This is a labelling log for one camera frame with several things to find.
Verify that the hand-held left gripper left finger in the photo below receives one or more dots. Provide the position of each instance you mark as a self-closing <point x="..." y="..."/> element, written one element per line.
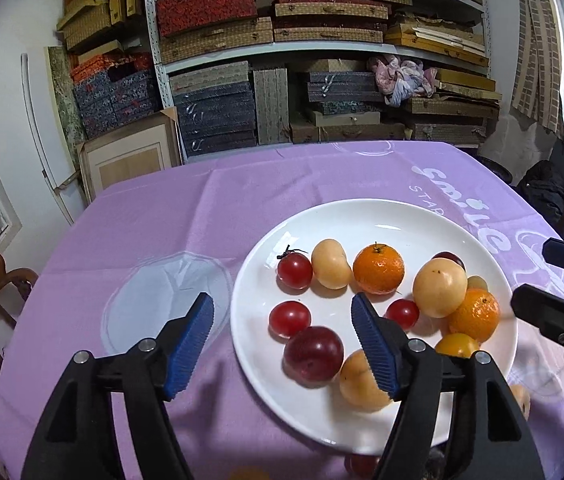
<point x="192" y="347"/>

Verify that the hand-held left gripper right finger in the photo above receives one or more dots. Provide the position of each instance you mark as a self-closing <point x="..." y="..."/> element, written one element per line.
<point x="374" y="352"/>

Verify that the pale tan round pear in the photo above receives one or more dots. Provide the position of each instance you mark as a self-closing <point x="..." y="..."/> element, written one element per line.
<point x="357" y="385"/>

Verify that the dark red plum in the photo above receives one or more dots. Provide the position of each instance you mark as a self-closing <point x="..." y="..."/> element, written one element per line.
<point x="312" y="360"/>

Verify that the small tan longan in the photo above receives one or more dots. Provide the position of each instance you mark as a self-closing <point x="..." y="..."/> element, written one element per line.
<point x="478" y="282"/>

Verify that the yellow tomato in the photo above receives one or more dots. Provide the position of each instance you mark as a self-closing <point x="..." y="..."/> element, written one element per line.
<point x="457" y="346"/>

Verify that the red cherry tomato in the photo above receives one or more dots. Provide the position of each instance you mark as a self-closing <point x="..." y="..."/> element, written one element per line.
<point x="294" y="271"/>
<point x="289" y="318"/>
<point x="362" y="465"/>
<point x="402" y="313"/>

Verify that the pale yellow pear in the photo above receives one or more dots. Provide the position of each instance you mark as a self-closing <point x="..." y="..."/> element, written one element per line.
<point x="439" y="287"/>

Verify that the white oval plate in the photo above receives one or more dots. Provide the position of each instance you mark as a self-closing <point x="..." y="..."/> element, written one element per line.
<point x="372" y="220"/>

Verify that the black jacket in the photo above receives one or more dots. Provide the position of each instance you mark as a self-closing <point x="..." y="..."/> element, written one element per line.
<point x="544" y="195"/>

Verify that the large striped pepino melon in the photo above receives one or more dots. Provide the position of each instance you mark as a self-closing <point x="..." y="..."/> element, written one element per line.
<point x="519" y="400"/>

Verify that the mandarin orange with stem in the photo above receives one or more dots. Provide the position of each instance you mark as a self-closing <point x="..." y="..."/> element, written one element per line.
<point x="378" y="270"/>

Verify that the small striped pepino melon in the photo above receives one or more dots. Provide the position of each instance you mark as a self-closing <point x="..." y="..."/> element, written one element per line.
<point x="331" y="263"/>

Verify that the black stool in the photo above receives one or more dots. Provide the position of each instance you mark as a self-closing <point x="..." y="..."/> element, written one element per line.
<point x="494" y="167"/>

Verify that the purple printed tablecloth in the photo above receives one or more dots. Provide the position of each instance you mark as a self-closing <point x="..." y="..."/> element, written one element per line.
<point x="162" y="220"/>

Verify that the stack of worn brown boxes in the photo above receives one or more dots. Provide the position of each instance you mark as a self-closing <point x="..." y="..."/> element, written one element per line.
<point x="452" y="110"/>

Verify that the framed picture in cardboard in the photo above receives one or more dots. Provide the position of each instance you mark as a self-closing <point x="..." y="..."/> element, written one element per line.
<point x="127" y="160"/>

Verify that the checked beige curtain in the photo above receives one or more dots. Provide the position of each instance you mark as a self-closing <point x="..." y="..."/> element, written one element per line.
<point x="537" y="60"/>

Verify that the stack of dark blue boxes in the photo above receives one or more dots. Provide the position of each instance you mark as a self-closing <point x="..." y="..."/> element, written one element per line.
<point x="217" y="115"/>

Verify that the pink cloth bundle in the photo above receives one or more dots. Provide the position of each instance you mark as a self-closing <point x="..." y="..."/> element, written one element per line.
<point x="402" y="80"/>

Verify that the stack of flat wooden boxes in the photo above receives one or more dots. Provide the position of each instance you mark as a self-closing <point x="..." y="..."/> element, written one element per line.
<point x="437" y="42"/>

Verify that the upright grey boxes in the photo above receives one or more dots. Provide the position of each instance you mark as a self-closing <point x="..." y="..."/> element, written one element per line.
<point x="271" y="105"/>

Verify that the white board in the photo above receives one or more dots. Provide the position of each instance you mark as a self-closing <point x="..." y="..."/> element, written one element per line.
<point x="44" y="135"/>

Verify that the stack of dark grey boxes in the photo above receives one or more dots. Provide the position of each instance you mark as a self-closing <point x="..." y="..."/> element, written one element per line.
<point x="342" y="95"/>

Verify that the pile of blue patterned boxes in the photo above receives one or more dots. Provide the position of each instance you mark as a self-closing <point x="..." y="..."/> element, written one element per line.
<point x="112" y="95"/>

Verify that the green marble slab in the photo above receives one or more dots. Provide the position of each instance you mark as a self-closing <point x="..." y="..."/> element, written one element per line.
<point x="64" y="100"/>

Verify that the white metal shelf rack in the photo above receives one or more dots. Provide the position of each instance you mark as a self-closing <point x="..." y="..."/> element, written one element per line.
<point x="312" y="47"/>

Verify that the stack of woven brown boxes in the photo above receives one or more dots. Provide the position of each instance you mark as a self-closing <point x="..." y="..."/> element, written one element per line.
<point x="332" y="12"/>

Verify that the pile of tan boxes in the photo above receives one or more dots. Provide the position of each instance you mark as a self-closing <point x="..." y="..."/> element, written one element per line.
<point x="92" y="20"/>

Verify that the stack of red patterned boxes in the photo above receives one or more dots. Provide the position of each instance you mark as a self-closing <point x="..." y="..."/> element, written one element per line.
<point x="207" y="5"/>

